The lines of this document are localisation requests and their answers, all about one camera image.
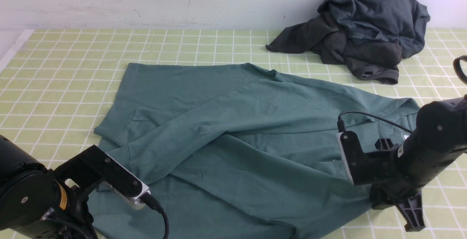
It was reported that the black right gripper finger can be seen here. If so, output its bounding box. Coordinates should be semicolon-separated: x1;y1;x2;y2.
375;138;394;151
396;192;426;232

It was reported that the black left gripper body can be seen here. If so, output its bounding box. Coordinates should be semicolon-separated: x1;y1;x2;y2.
47;145;110;239

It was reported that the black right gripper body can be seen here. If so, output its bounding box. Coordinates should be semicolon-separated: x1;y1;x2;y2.
341;131;431;208

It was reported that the green long-sleeved shirt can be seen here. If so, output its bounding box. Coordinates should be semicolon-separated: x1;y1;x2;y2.
94;63;419;239

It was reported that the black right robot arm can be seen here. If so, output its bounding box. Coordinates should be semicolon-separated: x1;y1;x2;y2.
337;97;467;232

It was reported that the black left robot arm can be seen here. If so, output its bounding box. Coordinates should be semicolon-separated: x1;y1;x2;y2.
0;136;103;239

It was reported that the dark brown garment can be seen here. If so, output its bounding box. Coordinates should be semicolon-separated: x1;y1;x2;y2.
266;12;402;85

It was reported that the green checkered tablecloth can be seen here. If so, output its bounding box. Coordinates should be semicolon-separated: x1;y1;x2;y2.
0;28;467;239

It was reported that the dark grey sweatshirt pile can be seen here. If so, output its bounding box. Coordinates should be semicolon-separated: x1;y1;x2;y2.
317;0;430;58

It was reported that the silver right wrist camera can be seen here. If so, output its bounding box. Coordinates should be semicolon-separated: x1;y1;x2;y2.
336;132;355;185

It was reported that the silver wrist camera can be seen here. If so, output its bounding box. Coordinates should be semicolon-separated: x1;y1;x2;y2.
101;155;151;210
336;132;355;185

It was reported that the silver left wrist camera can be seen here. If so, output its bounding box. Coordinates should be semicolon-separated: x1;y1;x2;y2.
101;155;151;210

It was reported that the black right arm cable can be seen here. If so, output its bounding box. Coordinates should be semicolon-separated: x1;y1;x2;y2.
336;55;467;134

